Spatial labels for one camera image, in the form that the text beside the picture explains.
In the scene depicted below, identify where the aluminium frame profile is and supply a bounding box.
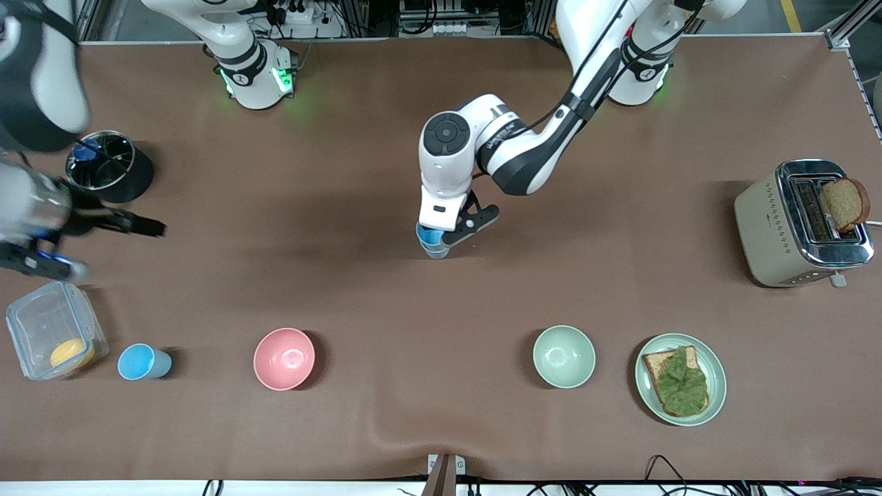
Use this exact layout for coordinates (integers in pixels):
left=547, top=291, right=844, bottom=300
left=823, top=0, right=882, bottom=50

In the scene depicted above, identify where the beige and chrome toaster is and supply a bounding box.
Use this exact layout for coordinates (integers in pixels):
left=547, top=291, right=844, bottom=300
left=734, top=160, right=875, bottom=289

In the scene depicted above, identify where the grey metal camera mount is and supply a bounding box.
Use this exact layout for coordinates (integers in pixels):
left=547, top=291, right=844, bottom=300
left=422, top=453, right=466, bottom=496

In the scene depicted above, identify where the clear plastic lidded container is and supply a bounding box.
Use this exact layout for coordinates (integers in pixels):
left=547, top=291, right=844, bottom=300
left=6, top=280, right=110, bottom=381

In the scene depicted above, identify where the pink bowl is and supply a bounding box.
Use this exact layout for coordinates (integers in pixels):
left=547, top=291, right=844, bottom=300
left=253, top=327, right=316, bottom=391

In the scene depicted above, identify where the brown bread slice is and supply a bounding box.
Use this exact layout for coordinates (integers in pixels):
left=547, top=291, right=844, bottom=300
left=642, top=346, right=710, bottom=418

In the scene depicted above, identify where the green lettuce leaf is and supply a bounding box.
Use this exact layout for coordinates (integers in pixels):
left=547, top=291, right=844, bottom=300
left=653, top=347, right=710, bottom=417

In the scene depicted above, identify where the black cylindrical utensil holder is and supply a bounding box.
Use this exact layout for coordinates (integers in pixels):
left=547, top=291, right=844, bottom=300
left=65, top=130, right=155, bottom=205

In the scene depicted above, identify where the pale green plate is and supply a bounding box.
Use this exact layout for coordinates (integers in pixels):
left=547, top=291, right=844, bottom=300
left=635, top=333, right=728, bottom=427

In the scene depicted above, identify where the brown toast slice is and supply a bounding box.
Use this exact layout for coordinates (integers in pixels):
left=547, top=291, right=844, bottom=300
left=819, top=178, right=872, bottom=234

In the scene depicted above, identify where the orange round food piece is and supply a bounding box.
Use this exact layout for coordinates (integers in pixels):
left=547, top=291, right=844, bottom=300
left=50, top=338, right=96, bottom=370

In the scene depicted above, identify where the white power strip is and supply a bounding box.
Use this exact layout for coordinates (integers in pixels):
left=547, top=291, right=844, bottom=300
left=276, top=0, right=319, bottom=25

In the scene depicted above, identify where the pale green bowl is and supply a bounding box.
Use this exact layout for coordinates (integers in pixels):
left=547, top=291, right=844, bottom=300
left=532, top=324, right=597, bottom=389

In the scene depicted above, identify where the black looped cable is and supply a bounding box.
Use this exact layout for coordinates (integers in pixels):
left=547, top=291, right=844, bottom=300
left=644, top=454, right=691, bottom=496

